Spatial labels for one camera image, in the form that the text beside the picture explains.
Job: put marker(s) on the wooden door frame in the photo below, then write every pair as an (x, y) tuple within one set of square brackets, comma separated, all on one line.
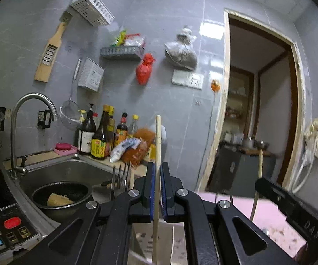
[(225, 60)]

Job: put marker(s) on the pink soap dish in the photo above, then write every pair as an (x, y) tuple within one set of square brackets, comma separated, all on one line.
[(63, 147)]

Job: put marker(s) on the red white packet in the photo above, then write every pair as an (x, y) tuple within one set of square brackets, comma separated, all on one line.
[(134, 40)]

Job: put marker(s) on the slim yellow cap sauce bottle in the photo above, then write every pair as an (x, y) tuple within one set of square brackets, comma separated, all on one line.
[(111, 127)]

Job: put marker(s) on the dark bottle yellow label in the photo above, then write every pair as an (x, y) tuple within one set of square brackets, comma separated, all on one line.
[(99, 146)]

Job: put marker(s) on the yellow green packet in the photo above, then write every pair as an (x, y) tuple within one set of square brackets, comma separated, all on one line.
[(119, 38)]

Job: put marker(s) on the metal bowls on cabinet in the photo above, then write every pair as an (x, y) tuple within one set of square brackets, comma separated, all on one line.
[(247, 142)]

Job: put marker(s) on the dark bottle white label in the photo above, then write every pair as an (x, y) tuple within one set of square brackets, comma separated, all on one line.
[(86, 138)]

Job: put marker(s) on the stainless steel sink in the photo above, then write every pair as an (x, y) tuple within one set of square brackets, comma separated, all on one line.
[(65, 171)]

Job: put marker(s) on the white wall basket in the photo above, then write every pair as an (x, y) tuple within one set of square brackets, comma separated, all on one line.
[(91, 7)]

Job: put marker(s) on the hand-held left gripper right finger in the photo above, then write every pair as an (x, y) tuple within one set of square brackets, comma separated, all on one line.
[(163, 196)]

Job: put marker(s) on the clear bag of dried goods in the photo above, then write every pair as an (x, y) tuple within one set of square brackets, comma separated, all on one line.
[(182, 53)]

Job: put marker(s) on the yellow sponge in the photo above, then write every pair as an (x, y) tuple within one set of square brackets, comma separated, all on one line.
[(59, 200)]

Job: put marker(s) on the red cap sauce bottle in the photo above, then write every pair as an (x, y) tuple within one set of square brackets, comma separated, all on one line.
[(121, 131)]

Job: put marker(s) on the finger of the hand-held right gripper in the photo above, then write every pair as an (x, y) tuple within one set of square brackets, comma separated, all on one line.
[(272, 193)]

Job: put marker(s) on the pink floral cloth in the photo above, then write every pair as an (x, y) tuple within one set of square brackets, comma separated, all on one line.
[(258, 226)]

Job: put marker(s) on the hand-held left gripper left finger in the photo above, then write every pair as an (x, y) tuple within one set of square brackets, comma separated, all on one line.
[(153, 196)]

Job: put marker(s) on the wooden chopstick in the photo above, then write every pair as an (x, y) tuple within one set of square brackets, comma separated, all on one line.
[(260, 162), (158, 143)]

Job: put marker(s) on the metal mesh strainer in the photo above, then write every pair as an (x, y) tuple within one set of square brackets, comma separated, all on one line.
[(69, 114)]

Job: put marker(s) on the white blue packet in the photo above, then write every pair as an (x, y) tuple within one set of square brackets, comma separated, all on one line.
[(123, 149)]

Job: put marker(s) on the red plastic bag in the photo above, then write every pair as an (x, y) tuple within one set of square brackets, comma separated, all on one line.
[(144, 70)]

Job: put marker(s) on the white square wall holder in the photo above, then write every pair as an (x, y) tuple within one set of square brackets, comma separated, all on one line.
[(91, 74)]

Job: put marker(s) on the white power outlet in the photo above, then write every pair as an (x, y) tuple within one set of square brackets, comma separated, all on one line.
[(187, 79)]

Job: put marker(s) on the black pan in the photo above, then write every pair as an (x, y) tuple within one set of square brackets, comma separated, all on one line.
[(65, 190)]

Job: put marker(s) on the background storage shelf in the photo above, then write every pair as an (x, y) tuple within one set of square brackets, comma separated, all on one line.
[(239, 105)]

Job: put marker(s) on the induction cooker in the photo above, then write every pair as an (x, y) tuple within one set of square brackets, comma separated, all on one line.
[(9, 232)]

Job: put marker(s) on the wooden grater board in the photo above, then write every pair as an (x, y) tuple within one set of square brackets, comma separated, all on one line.
[(51, 52)]

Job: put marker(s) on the metal faucet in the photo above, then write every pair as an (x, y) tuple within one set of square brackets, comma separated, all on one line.
[(14, 132)]

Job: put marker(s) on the grey wall shelf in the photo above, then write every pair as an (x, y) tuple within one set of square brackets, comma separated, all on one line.
[(121, 53)]

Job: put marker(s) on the metal fork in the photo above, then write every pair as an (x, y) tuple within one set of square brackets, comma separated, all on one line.
[(126, 176), (116, 179)]

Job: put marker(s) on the orange packet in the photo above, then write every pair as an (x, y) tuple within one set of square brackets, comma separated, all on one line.
[(139, 149)]

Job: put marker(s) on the orange wall hook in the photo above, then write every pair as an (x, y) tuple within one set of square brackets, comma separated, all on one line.
[(215, 85)]

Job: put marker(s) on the clear bottle yellow cap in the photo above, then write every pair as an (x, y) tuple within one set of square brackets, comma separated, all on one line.
[(133, 125)]

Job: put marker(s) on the plastic oil jug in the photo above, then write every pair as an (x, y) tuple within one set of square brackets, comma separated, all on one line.
[(163, 135)]

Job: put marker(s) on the black wall plug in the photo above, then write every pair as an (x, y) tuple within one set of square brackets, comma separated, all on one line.
[(44, 118)]

